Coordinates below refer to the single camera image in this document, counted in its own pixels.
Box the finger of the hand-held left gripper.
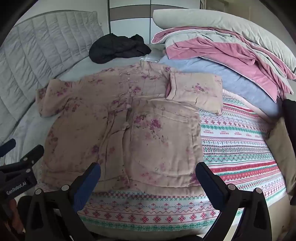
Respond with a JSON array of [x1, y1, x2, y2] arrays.
[[0, 145, 44, 173], [0, 138, 16, 159]]

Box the white grey wardrobe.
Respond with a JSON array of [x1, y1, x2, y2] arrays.
[[109, 0, 201, 45]]

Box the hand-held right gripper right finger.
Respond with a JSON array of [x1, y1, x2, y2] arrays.
[[195, 161, 272, 241]]

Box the light blue blanket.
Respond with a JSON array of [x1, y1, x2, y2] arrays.
[[158, 54, 284, 120]]

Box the grey quilted headboard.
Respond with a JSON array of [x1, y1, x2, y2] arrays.
[[0, 10, 104, 143]]

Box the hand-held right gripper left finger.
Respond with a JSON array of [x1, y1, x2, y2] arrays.
[[24, 162, 101, 241]]

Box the grey pillow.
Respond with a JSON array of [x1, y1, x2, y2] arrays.
[[153, 9, 296, 72]]

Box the patterned striped blanket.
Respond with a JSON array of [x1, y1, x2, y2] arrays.
[[76, 89, 287, 230]]

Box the black garment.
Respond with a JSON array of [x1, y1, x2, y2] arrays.
[[89, 33, 152, 64]]

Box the floral beige padded jacket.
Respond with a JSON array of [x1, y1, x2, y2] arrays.
[[35, 61, 223, 194]]

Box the pink grey blanket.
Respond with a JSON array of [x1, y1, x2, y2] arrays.
[[151, 27, 296, 103]]

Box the beige cushion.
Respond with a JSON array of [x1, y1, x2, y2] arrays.
[[264, 117, 296, 195]]

